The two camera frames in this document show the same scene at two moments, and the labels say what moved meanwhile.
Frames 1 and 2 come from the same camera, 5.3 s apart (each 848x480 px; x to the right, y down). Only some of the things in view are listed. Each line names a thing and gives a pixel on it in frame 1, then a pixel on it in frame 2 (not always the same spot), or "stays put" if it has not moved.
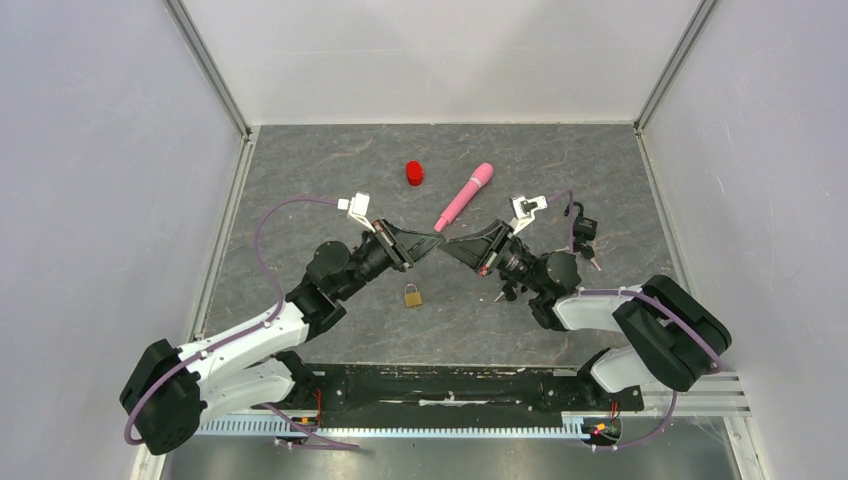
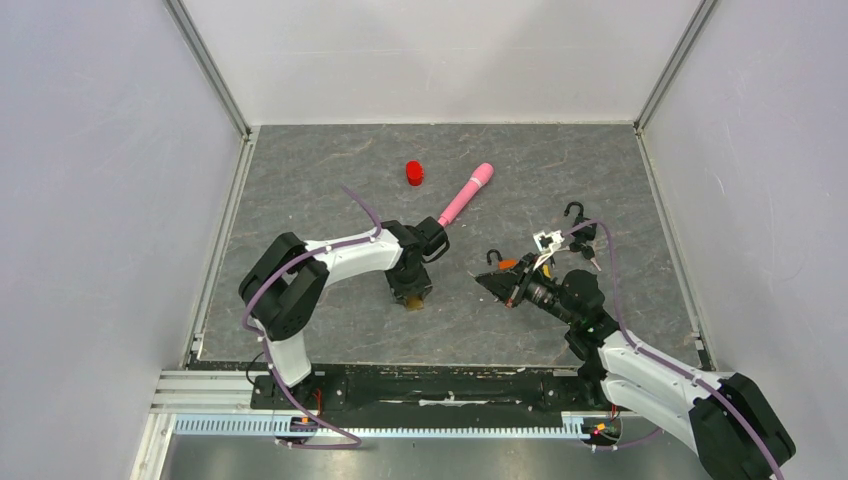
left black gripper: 404,247 -> 422,285
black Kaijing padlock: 584,229 stays put
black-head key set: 588,252 stays put
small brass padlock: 412,296 stays put
